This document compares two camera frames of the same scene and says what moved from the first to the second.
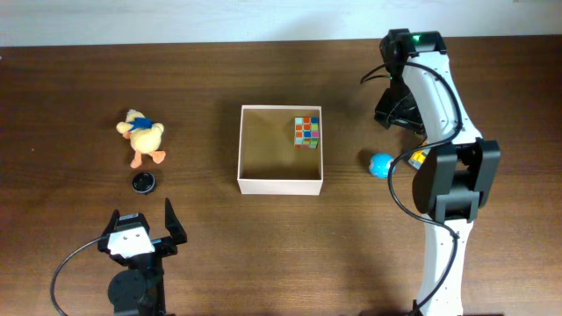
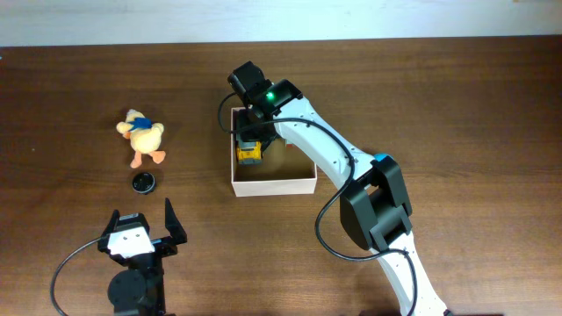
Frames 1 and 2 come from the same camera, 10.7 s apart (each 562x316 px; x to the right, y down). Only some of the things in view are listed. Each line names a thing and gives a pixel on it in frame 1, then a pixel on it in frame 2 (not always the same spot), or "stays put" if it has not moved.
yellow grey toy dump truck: (418, 157) to (250, 153)
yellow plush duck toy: (145, 136) stays put
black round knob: (143, 183) stays put
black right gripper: (396, 117) to (245, 135)
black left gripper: (169, 244) stays put
